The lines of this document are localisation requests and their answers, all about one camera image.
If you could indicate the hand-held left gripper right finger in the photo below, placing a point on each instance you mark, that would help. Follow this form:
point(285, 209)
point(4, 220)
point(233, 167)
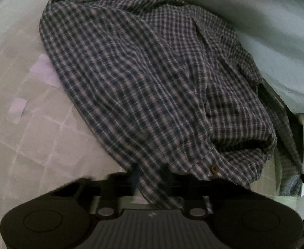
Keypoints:
point(193, 186)

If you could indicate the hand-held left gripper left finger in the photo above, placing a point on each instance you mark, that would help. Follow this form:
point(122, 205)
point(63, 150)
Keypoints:
point(126, 184)

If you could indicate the carrot print light quilt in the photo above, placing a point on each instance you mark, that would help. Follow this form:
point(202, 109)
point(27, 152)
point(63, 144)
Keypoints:
point(271, 31)

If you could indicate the large pale purple patch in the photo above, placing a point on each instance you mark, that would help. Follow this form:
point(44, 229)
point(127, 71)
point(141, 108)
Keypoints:
point(44, 70)

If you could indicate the blue white plaid shirt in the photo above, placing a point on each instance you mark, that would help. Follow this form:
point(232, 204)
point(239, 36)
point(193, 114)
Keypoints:
point(146, 88)

